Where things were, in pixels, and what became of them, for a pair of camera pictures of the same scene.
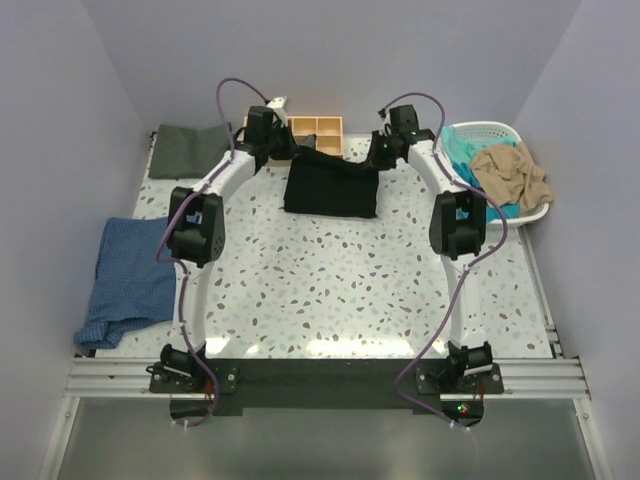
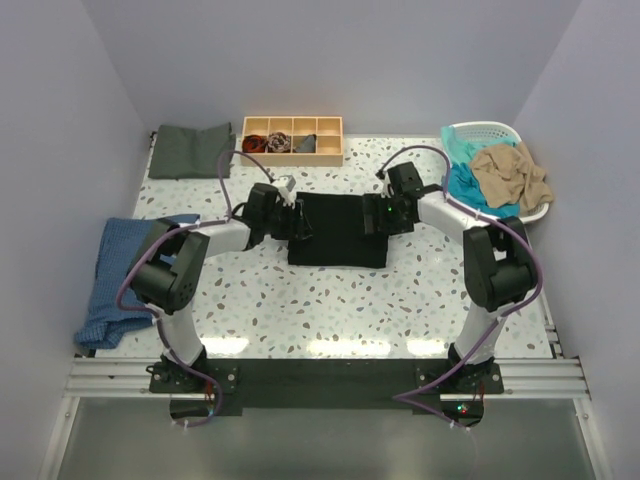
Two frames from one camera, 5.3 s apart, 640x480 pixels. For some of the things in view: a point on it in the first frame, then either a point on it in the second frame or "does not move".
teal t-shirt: (461, 152) does not move
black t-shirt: (320, 183) to (338, 234)
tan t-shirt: (509, 173) does not move
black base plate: (230, 385) does not move
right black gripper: (375, 159) to (374, 204)
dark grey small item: (310, 141) does not move
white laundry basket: (496, 130) does not move
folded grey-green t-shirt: (185, 152) does not move
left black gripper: (290, 150) to (297, 228)
